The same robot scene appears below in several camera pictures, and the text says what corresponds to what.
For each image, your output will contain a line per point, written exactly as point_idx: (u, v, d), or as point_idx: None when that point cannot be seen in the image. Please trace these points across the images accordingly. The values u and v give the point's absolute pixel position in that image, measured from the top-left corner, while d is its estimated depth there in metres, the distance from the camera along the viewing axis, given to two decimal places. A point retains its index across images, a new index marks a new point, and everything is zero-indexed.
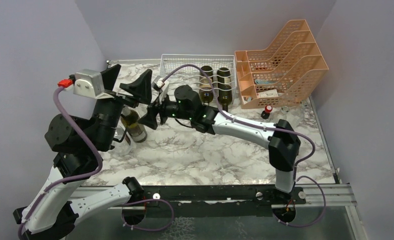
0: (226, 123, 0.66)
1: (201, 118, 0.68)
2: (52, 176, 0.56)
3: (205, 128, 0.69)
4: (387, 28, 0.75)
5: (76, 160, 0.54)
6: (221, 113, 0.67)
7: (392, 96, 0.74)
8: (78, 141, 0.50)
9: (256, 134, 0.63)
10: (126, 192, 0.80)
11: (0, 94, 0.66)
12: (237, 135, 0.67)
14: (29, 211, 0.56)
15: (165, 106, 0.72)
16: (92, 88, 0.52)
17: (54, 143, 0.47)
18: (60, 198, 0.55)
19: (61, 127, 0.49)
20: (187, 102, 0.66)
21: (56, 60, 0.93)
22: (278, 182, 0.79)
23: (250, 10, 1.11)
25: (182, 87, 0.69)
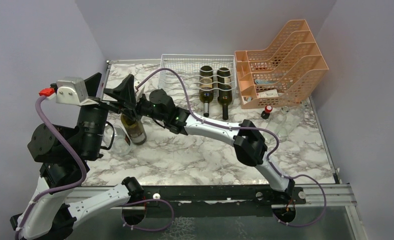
0: (196, 124, 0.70)
1: (174, 120, 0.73)
2: (39, 186, 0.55)
3: (178, 130, 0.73)
4: (391, 26, 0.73)
5: (61, 169, 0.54)
6: (192, 115, 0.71)
7: None
8: (62, 150, 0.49)
9: (223, 133, 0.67)
10: (126, 192, 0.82)
11: (7, 102, 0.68)
12: (207, 134, 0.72)
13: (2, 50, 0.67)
14: (22, 220, 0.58)
15: (141, 106, 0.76)
16: (75, 93, 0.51)
17: (36, 154, 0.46)
18: (50, 207, 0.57)
19: (44, 137, 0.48)
20: (161, 106, 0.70)
21: (60, 64, 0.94)
22: (273, 185, 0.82)
23: (251, 6, 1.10)
25: (157, 91, 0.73)
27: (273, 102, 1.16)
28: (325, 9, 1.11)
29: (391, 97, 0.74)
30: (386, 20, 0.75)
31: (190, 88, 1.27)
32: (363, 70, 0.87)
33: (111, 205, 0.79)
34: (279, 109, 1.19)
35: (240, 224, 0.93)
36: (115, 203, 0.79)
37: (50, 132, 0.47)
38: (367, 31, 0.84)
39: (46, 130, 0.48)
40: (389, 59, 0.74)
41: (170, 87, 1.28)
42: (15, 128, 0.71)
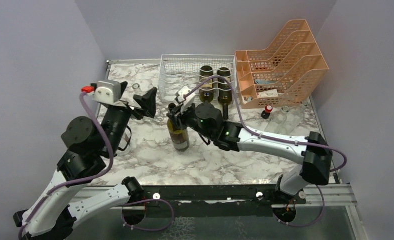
0: (252, 139, 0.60)
1: (224, 135, 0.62)
2: (55, 179, 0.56)
3: (229, 147, 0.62)
4: (391, 26, 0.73)
5: (81, 164, 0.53)
6: (245, 129, 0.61)
7: None
8: (95, 142, 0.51)
9: (288, 149, 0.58)
10: (126, 192, 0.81)
11: (7, 101, 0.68)
12: (264, 151, 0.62)
13: (2, 50, 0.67)
14: (32, 213, 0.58)
15: (187, 116, 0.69)
16: (111, 93, 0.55)
17: (72, 143, 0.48)
18: (62, 201, 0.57)
19: (81, 127, 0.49)
20: (210, 121, 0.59)
21: (60, 64, 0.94)
22: (284, 186, 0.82)
23: (251, 6, 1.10)
25: (202, 104, 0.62)
27: (273, 102, 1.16)
28: (325, 10, 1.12)
29: (391, 96, 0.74)
30: (386, 20, 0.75)
31: (190, 88, 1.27)
32: (363, 69, 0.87)
33: (111, 205, 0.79)
34: (279, 109, 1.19)
35: (240, 224, 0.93)
36: (115, 203, 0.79)
37: (88, 124, 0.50)
38: (367, 31, 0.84)
39: (83, 121, 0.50)
40: (389, 59, 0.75)
41: (170, 87, 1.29)
42: (17, 128, 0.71)
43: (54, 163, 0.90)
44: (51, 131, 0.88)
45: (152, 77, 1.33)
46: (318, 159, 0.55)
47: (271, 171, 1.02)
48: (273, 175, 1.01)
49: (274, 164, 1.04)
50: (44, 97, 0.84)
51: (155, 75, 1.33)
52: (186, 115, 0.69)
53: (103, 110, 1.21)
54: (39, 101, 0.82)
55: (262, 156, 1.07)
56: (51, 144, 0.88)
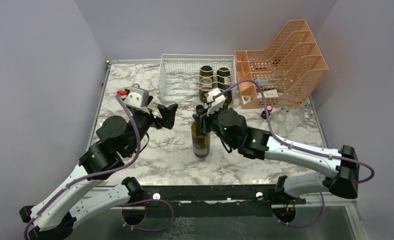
0: (282, 149, 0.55)
1: (251, 142, 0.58)
2: (75, 173, 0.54)
3: (255, 155, 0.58)
4: (391, 27, 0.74)
5: (104, 160, 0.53)
6: (274, 137, 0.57)
7: None
8: (126, 139, 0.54)
9: (321, 162, 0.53)
10: (127, 192, 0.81)
11: (8, 102, 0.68)
12: (292, 161, 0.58)
13: (2, 50, 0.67)
14: (44, 206, 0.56)
15: (212, 119, 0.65)
16: (142, 96, 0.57)
17: (107, 137, 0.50)
18: (76, 196, 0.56)
19: (116, 124, 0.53)
20: (233, 129, 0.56)
21: (60, 65, 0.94)
22: (291, 188, 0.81)
23: (251, 6, 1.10)
25: (225, 110, 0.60)
27: (273, 102, 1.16)
28: (325, 10, 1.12)
29: (391, 96, 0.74)
30: (386, 20, 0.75)
31: (190, 88, 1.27)
32: (363, 69, 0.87)
33: (111, 205, 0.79)
34: (279, 109, 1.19)
35: (240, 224, 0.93)
36: (115, 203, 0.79)
37: (122, 122, 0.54)
38: (367, 32, 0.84)
39: (117, 119, 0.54)
40: (388, 60, 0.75)
41: (170, 87, 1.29)
42: (18, 129, 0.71)
43: (55, 163, 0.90)
44: (51, 131, 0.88)
45: (152, 77, 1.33)
46: (353, 175, 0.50)
47: (270, 171, 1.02)
48: (273, 175, 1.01)
49: (274, 164, 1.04)
50: (44, 97, 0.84)
51: (155, 75, 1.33)
52: (210, 119, 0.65)
53: (103, 110, 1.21)
54: (40, 101, 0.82)
55: None
56: (52, 145, 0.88)
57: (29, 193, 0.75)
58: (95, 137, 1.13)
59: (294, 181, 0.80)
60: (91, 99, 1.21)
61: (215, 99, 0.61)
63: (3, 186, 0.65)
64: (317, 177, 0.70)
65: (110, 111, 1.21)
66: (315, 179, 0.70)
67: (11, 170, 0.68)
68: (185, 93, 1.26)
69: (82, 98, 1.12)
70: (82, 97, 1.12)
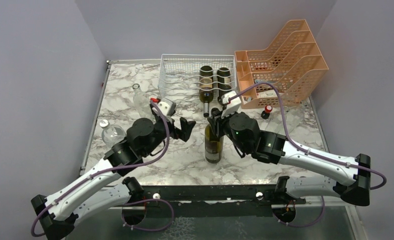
0: (299, 155, 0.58)
1: (265, 146, 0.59)
2: (99, 165, 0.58)
3: (269, 158, 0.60)
4: (391, 26, 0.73)
5: (127, 157, 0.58)
6: (290, 142, 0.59)
7: None
8: (149, 140, 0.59)
9: (338, 170, 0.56)
10: (126, 192, 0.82)
11: (7, 101, 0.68)
12: (307, 167, 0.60)
13: (2, 50, 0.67)
14: (65, 193, 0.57)
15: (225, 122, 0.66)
16: (170, 105, 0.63)
17: (136, 136, 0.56)
18: (96, 189, 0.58)
19: (144, 124, 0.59)
20: (246, 132, 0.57)
21: (60, 64, 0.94)
22: (293, 189, 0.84)
23: (252, 6, 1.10)
25: (236, 115, 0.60)
27: (273, 102, 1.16)
28: (325, 10, 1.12)
29: (391, 96, 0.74)
30: (386, 20, 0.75)
31: (190, 88, 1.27)
32: (363, 69, 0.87)
33: (111, 204, 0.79)
34: (279, 109, 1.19)
35: (240, 224, 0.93)
36: (114, 202, 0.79)
37: (149, 123, 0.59)
38: (367, 31, 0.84)
39: (145, 121, 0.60)
40: (389, 59, 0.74)
41: (170, 87, 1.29)
42: (18, 128, 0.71)
43: (56, 163, 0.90)
44: (51, 131, 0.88)
45: (152, 77, 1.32)
46: (370, 184, 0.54)
47: (270, 171, 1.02)
48: (273, 175, 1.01)
49: (274, 164, 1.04)
50: (44, 97, 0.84)
51: (155, 75, 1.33)
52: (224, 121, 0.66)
53: (103, 110, 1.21)
54: (40, 100, 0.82)
55: None
56: (51, 144, 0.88)
57: (30, 193, 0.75)
58: (95, 137, 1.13)
59: (299, 183, 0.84)
60: (90, 99, 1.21)
61: (230, 101, 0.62)
63: (4, 186, 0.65)
64: (325, 183, 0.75)
65: (110, 111, 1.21)
66: (324, 183, 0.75)
67: (11, 169, 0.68)
68: (185, 93, 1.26)
69: (82, 98, 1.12)
70: (82, 97, 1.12)
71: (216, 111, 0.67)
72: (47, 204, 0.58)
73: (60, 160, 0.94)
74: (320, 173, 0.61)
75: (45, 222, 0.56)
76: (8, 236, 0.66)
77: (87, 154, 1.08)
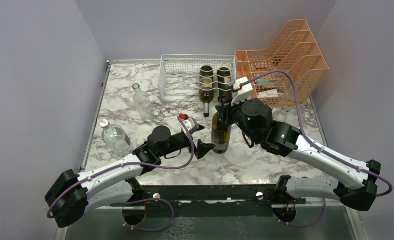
0: (311, 151, 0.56)
1: (277, 137, 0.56)
2: (128, 158, 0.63)
3: (279, 150, 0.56)
4: (391, 26, 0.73)
5: (146, 158, 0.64)
6: (303, 137, 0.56)
7: None
8: (166, 145, 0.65)
9: (348, 173, 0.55)
10: (130, 190, 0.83)
11: (7, 101, 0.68)
12: (314, 165, 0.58)
13: (2, 50, 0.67)
14: (100, 172, 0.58)
15: (235, 110, 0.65)
16: (192, 127, 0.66)
17: (157, 142, 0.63)
18: (122, 177, 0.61)
19: (162, 131, 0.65)
20: (259, 119, 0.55)
21: (59, 63, 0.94)
22: (294, 189, 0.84)
23: (252, 6, 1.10)
25: (250, 101, 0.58)
27: (273, 102, 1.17)
28: (325, 10, 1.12)
29: (391, 96, 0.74)
30: (386, 20, 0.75)
31: (190, 88, 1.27)
32: (363, 69, 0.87)
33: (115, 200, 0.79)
34: (279, 109, 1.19)
35: (240, 224, 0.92)
36: (119, 197, 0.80)
37: (168, 130, 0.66)
38: (367, 31, 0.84)
39: (163, 128, 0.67)
40: (389, 59, 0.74)
41: (170, 87, 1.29)
42: (18, 128, 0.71)
43: (56, 163, 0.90)
44: (52, 130, 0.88)
45: (152, 77, 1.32)
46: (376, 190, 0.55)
47: (271, 171, 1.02)
48: (273, 175, 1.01)
49: (274, 164, 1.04)
50: (44, 96, 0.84)
51: (155, 75, 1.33)
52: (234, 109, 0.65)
53: (103, 109, 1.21)
54: (40, 100, 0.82)
55: (262, 156, 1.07)
56: (51, 144, 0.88)
57: (30, 192, 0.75)
58: (95, 137, 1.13)
59: (300, 183, 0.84)
60: (90, 99, 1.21)
61: (241, 88, 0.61)
63: (3, 185, 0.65)
64: (326, 184, 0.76)
65: (109, 111, 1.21)
66: (324, 185, 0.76)
67: (11, 169, 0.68)
68: (185, 93, 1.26)
69: (82, 98, 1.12)
70: (82, 97, 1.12)
71: (227, 99, 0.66)
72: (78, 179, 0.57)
73: (60, 159, 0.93)
74: (325, 172, 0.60)
75: (76, 194, 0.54)
76: (8, 235, 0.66)
77: (87, 154, 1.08)
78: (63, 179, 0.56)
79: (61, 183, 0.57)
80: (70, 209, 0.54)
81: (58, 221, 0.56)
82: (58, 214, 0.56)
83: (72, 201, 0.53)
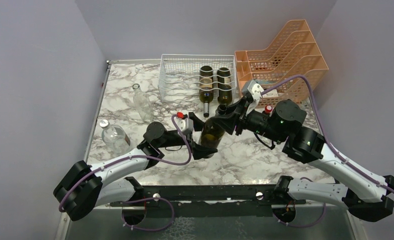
0: (335, 162, 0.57)
1: (301, 143, 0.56)
2: (133, 151, 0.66)
3: (302, 156, 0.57)
4: (392, 26, 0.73)
5: (148, 152, 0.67)
6: (329, 146, 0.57)
7: None
8: (161, 141, 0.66)
9: (369, 187, 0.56)
10: (132, 187, 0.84)
11: (7, 101, 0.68)
12: (336, 176, 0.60)
13: (2, 51, 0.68)
14: (112, 162, 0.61)
15: (250, 114, 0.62)
16: (185, 128, 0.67)
17: (152, 139, 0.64)
18: (131, 168, 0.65)
19: (156, 127, 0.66)
20: (293, 124, 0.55)
21: (59, 63, 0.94)
22: (297, 192, 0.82)
23: (252, 6, 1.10)
25: (284, 101, 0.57)
27: (273, 102, 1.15)
28: (325, 10, 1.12)
29: (391, 96, 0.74)
30: (387, 19, 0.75)
31: (190, 88, 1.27)
32: (363, 69, 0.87)
33: (118, 197, 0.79)
34: None
35: (240, 224, 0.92)
36: (120, 195, 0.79)
37: (162, 126, 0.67)
38: (368, 31, 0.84)
39: (157, 124, 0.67)
40: (390, 59, 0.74)
41: (170, 87, 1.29)
42: (18, 128, 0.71)
43: (56, 163, 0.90)
44: (52, 131, 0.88)
45: (152, 77, 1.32)
46: (393, 205, 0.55)
47: (271, 171, 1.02)
48: (273, 175, 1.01)
49: (274, 164, 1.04)
50: (44, 96, 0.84)
51: (155, 75, 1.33)
52: (249, 114, 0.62)
53: (103, 110, 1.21)
54: (40, 100, 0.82)
55: (262, 156, 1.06)
56: (51, 144, 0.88)
57: (30, 192, 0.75)
58: (95, 137, 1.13)
59: (303, 186, 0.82)
60: (90, 99, 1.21)
61: (261, 96, 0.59)
63: (4, 186, 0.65)
64: (333, 192, 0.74)
65: (109, 111, 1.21)
66: (332, 192, 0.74)
67: (11, 169, 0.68)
68: (185, 93, 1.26)
69: (82, 98, 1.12)
70: (82, 97, 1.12)
71: (239, 109, 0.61)
72: (91, 170, 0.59)
73: (61, 159, 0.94)
74: (345, 184, 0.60)
75: (94, 182, 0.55)
76: (8, 235, 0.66)
77: (87, 153, 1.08)
78: (75, 170, 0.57)
79: (72, 175, 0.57)
80: (88, 198, 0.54)
81: (70, 214, 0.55)
82: (70, 207, 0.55)
83: (88, 189, 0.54)
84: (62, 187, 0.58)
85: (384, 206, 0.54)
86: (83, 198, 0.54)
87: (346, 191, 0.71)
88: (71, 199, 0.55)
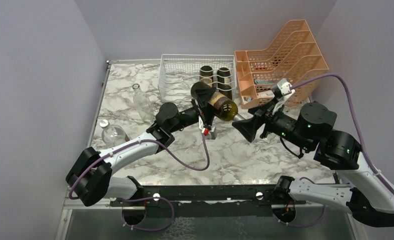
0: (369, 174, 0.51)
1: (336, 148, 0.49)
2: (142, 136, 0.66)
3: (338, 164, 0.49)
4: (392, 26, 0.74)
5: (159, 136, 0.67)
6: (365, 156, 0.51)
7: None
8: (173, 121, 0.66)
9: (391, 200, 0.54)
10: (134, 185, 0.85)
11: (7, 101, 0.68)
12: (361, 184, 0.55)
13: (2, 52, 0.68)
14: (121, 148, 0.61)
15: (276, 118, 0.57)
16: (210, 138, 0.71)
17: (165, 119, 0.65)
18: (141, 152, 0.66)
19: (168, 108, 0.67)
20: (323, 127, 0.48)
21: (59, 63, 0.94)
22: (296, 193, 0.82)
23: (251, 6, 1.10)
25: (310, 104, 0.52)
27: None
28: (325, 10, 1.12)
29: (390, 97, 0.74)
30: (386, 20, 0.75)
31: (190, 88, 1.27)
32: (363, 69, 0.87)
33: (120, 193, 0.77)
34: None
35: (240, 224, 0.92)
36: (122, 194, 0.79)
37: (174, 106, 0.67)
38: (368, 31, 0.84)
39: (168, 104, 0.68)
40: (389, 59, 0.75)
41: (170, 87, 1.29)
42: (18, 129, 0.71)
43: (56, 163, 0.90)
44: (52, 131, 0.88)
45: (152, 77, 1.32)
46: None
47: (271, 171, 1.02)
48: (273, 175, 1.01)
49: (274, 164, 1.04)
50: (44, 96, 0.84)
51: (155, 75, 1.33)
52: (275, 117, 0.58)
53: (103, 110, 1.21)
54: (40, 100, 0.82)
55: (262, 156, 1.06)
56: (52, 144, 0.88)
57: (30, 192, 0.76)
58: (95, 137, 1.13)
59: (306, 188, 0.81)
60: (91, 99, 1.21)
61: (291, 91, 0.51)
63: (3, 186, 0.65)
64: (337, 195, 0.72)
65: (110, 111, 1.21)
66: (335, 195, 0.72)
67: (12, 169, 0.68)
68: (185, 93, 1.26)
69: (82, 98, 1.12)
70: (82, 97, 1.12)
71: (260, 112, 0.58)
72: (100, 155, 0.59)
73: (61, 160, 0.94)
74: (363, 191, 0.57)
75: (104, 167, 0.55)
76: (9, 236, 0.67)
77: None
78: (85, 156, 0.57)
79: (82, 161, 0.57)
80: (99, 184, 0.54)
81: (83, 200, 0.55)
82: (83, 193, 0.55)
83: (98, 175, 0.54)
84: (73, 174, 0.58)
85: None
86: (93, 184, 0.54)
87: (351, 195, 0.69)
88: (82, 185, 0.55)
